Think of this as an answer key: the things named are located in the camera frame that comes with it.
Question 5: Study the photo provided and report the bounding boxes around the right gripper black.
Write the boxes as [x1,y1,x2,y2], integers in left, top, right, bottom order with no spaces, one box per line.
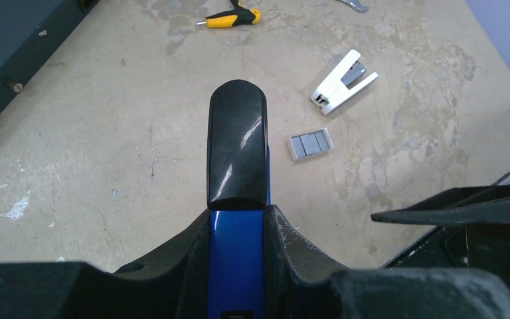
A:
[371,185,510,289]

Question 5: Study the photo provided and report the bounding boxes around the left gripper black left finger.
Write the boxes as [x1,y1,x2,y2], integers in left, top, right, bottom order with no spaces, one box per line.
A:
[0,211,210,318]

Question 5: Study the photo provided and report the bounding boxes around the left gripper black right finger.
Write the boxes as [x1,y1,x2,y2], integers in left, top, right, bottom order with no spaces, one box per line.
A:
[264,205,510,318]

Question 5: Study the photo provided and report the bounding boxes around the blue black stapler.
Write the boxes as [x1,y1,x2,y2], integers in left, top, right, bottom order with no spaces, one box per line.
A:
[207,80,269,318]

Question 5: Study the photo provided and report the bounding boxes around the silver open-end wrench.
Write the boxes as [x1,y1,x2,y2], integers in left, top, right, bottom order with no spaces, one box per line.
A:
[338,0,369,13]

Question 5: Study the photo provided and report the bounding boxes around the yellow black T-handle hex key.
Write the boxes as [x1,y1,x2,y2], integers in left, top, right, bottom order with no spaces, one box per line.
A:
[196,0,262,29]

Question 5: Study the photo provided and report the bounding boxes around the dark network switch box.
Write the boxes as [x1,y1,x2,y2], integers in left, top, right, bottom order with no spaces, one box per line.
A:
[0,0,96,113]

